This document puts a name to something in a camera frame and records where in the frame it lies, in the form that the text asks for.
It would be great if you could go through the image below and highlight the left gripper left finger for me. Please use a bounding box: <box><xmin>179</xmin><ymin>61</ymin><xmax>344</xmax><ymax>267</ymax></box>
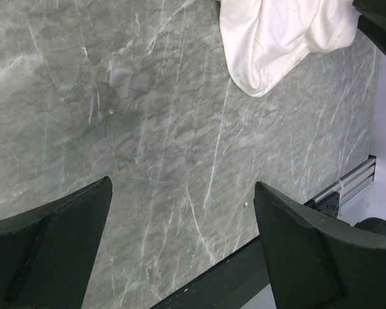
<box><xmin>0</xmin><ymin>176</ymin><xmax>112</xmax><ymax>308</ymax></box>

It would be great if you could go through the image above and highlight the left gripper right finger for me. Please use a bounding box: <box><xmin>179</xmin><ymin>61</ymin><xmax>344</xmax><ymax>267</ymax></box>
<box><xmin>254</xmin><ymin>182</ymin><xmax>386</xmax><ymax>308</ymax></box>

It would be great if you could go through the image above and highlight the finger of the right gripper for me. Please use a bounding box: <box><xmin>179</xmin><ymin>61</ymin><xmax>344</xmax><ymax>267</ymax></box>
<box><xmin>353</xmin><ymin>0</ymin><xmax>386</xmax><ymax>56</ymax></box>

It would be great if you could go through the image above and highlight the white t shirt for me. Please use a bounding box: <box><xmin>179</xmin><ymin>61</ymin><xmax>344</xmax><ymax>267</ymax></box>
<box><xmin>219</xmin><ymin>0</ymin><xmax>360</xmax><ymax>97</ymax></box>

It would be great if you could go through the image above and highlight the black base beam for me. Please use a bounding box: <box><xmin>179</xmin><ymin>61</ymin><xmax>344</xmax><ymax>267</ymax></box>
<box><xmin>153</xmin><ymin>236</ymin><xmax>269</xmax><ymax>308</ymax></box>

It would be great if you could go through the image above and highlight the aluminium frame rail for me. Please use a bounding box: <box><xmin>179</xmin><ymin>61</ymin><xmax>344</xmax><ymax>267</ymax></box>
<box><xmin>304</xmin><ymin>155</ymin><xmax>376</xmax><ymax>216</ymax></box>

